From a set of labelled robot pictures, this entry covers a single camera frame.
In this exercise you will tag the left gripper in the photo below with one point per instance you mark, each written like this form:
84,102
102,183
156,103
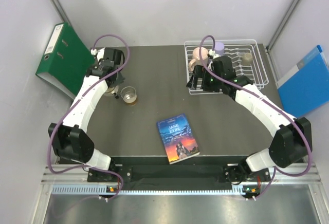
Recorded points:
119,80

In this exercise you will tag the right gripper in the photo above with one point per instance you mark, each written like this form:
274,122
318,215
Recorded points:
204,87

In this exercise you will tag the cream mug black handle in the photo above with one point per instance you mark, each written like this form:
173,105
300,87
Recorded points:
112,92

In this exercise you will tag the cream and brown cup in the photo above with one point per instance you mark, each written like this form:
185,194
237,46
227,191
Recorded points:
129,95

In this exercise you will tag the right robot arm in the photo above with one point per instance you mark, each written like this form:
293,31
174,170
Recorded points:
291,136

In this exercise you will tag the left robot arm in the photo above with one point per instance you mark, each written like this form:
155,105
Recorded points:
71,141

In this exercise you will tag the pink mug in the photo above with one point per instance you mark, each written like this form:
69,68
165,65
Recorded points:
199,54

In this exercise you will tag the lilac cup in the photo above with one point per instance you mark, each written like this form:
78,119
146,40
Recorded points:
219,49

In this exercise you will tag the green lever arch binder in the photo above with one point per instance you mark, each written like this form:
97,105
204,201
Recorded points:
65,60

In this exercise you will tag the small grey-beige cup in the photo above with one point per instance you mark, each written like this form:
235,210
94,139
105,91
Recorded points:
246,59

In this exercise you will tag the Jane Eyre book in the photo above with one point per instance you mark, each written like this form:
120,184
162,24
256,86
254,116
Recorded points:
177,138

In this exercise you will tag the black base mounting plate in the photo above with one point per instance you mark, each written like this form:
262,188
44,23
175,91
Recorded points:
177,177

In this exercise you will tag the blue folder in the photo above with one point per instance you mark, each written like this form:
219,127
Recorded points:
305,86

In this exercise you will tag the white wire dish rack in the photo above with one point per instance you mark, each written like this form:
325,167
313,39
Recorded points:
234,49

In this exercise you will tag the white slotted cable duct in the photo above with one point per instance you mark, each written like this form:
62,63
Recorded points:
67,189

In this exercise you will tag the aluminium frame rail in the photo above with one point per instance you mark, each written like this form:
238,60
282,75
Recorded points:
262,176

